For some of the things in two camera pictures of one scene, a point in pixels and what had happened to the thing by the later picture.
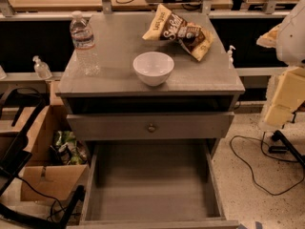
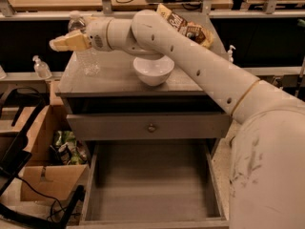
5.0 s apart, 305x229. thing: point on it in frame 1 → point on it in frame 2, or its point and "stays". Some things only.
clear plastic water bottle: (82, 34) stays
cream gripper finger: (288, 96) → (73, 41)
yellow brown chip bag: (167, 24) stays
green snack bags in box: (65, 149) stays
